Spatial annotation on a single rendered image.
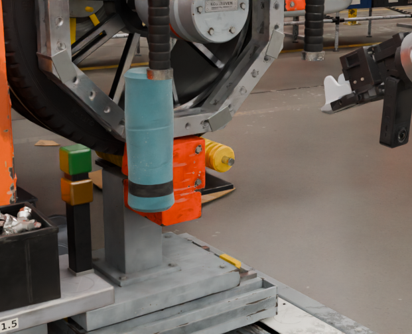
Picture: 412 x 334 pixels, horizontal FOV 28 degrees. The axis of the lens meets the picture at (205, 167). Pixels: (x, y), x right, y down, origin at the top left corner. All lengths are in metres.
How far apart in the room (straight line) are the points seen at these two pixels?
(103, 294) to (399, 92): 0.55
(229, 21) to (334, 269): 1.18
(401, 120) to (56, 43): 0.62
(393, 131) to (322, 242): 1.44
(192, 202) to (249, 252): 0.92
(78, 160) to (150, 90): 0.25
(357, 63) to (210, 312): 0.79
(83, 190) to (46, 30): 0.35
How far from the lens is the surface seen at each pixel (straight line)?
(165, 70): 1.37
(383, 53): 1.32
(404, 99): 1.32
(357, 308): 2.31
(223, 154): 1.77
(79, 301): 1.30
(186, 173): 1.71
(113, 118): 1.60
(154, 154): 1.51
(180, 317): 1.86
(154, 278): 1.90
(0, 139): 1.41
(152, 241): 1.91
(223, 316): 1.93
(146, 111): 1.49
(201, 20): 1.50
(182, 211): 1.73
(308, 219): 2.95
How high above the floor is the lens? 0.99
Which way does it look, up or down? 16 degrees down
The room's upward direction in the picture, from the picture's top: straight up
